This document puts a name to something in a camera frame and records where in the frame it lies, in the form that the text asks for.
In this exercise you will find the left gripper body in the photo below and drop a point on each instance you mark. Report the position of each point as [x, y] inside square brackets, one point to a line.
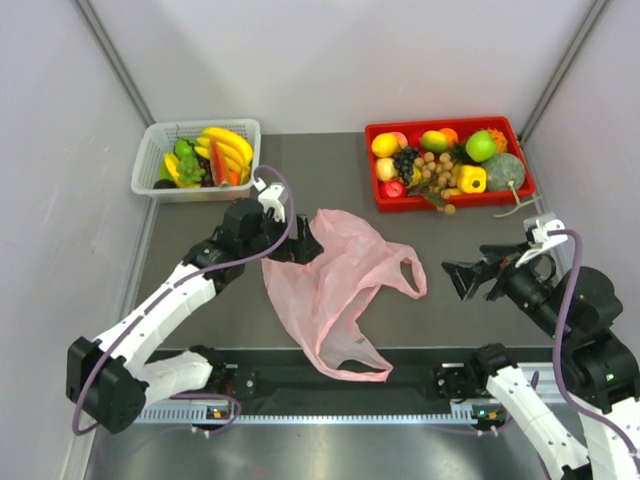
[285, 253]

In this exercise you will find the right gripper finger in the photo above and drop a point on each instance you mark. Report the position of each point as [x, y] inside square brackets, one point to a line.
[503, 251]
[467, 277]

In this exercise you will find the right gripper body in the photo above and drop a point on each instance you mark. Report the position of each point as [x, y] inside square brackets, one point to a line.
[508, 277]

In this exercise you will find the pink plastic bag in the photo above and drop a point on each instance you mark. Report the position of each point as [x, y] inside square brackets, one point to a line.
[319, 303]

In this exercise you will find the longan bunch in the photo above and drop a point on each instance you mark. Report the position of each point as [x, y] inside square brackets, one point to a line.
[433, 181]

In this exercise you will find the large green apple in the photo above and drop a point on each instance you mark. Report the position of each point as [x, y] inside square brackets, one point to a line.
[481, 146]

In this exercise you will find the green yellow mango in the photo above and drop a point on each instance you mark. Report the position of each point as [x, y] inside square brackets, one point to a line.
[434, 141]

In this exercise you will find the dark purple grape bunch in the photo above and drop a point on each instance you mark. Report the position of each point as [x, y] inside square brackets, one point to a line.
[407, 172]

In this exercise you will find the yellow lemon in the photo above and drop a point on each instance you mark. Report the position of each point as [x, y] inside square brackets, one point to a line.
[385, 145]

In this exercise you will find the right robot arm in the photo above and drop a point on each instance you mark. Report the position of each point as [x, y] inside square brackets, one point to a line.
[596, 374]

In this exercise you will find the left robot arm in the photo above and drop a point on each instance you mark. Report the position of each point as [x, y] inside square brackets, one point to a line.
[111, 378]

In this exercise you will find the orange fruit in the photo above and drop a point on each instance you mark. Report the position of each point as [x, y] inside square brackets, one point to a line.
[451, 136]

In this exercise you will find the yellow bell pepper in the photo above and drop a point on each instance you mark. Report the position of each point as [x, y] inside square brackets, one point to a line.
[471, 179]

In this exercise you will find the green netted melon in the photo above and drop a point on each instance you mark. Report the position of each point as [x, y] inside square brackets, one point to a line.
[504, 171]

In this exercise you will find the watermelon slice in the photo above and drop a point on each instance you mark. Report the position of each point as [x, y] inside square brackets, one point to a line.
[219, 165]

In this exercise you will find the red apple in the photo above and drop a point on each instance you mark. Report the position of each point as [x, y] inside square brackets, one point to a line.
[393, 190]

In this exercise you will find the pale yellow apple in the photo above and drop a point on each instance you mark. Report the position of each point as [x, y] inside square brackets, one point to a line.
[385, 169]

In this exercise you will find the banana bunch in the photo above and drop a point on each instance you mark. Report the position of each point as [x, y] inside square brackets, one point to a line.
[236, 150]

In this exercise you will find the green grape bunch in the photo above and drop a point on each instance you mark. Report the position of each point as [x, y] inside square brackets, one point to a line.
[190, 171]

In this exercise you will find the pink peach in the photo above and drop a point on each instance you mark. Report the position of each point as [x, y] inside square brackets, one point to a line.
[401, 139]

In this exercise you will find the white plastic basket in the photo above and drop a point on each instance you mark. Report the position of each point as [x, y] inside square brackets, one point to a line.
[161, 137]

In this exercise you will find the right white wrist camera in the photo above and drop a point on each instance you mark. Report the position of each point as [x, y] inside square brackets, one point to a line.
[543, 233]

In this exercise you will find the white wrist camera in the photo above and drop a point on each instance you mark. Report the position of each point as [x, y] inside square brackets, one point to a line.
[273, 198]
[543, 233]

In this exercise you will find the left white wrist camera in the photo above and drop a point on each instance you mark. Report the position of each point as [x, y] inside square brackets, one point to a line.
[273, 198]

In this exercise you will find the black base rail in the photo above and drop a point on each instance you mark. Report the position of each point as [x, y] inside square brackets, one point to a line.
[283, 382]

